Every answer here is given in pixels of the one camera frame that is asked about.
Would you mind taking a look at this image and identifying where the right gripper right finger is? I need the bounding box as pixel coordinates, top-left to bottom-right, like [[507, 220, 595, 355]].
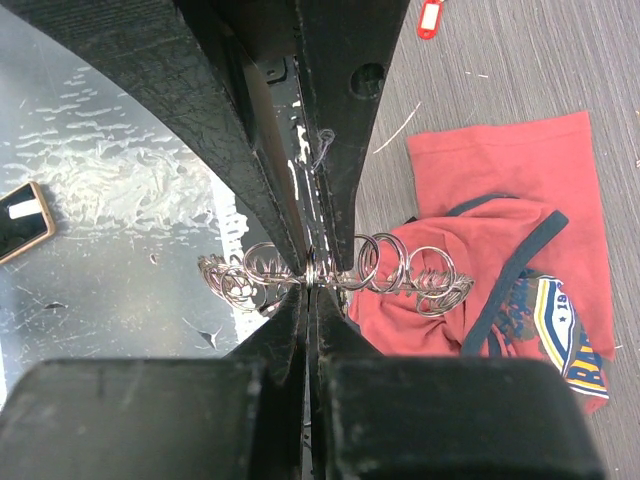
[[308, 289, 605, 479]]

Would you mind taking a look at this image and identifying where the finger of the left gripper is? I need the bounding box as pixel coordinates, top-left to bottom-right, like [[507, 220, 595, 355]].
[[295, 1, 409, 271], [2, 1, 306, 273]]

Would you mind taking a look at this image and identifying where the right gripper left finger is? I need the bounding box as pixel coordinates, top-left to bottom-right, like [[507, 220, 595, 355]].
[[1, 288, 306, 479]]

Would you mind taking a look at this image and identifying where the dark red shirt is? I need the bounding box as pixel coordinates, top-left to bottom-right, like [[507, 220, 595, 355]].
[[348, 112, 615, 413]]

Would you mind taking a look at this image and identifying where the key with red tag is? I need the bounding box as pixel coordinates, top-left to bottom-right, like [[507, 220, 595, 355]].
[[417, 0, 445, 40]]

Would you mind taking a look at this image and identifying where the smartphone with tan case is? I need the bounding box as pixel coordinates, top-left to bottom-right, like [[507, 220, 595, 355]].
[[1, 181, 56, 264]]

